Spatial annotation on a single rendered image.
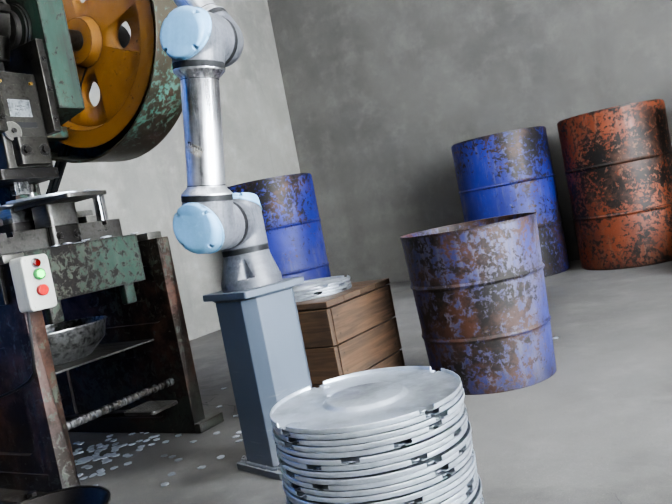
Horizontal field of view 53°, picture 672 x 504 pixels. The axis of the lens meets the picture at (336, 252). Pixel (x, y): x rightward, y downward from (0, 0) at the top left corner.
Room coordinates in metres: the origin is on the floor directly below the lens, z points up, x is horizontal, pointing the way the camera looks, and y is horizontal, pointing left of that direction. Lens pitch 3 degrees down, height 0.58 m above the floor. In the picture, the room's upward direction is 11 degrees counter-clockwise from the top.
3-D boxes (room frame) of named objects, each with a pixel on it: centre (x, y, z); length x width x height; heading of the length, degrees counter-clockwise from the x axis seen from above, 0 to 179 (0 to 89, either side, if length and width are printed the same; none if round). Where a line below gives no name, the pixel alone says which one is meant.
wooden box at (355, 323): (2.15, 0.12, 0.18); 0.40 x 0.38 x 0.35; 56
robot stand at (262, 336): (1.66, 0.22, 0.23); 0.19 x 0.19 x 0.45; 43
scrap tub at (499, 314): (2.07, -0.41, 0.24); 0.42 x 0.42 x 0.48
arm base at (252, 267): (1.66, 0.22, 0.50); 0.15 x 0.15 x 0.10
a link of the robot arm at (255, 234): (1.66, 0.22, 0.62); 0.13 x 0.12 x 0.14; 156
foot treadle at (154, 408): (1.96, 0.79, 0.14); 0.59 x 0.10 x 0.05; 59
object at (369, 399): (0.99, 0.00, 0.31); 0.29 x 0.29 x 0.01
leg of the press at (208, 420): (2.33, 0.88, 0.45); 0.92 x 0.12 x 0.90; 59
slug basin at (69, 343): (2.03, 0.90, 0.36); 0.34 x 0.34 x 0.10
